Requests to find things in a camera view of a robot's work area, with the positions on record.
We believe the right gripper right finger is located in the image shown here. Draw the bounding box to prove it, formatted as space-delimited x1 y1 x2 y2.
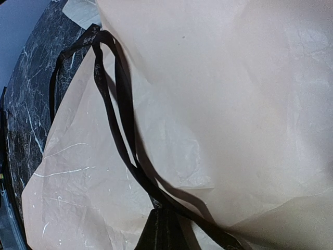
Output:
163 209 198 249

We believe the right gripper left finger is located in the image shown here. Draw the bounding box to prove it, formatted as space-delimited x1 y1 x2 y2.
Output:
135 208 164 250

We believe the beige wrapping paper sheet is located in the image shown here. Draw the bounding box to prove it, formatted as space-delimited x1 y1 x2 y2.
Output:
22 1 332 249

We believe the dark brown ribbon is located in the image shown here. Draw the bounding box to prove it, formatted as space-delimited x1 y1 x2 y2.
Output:
49 24 243 249

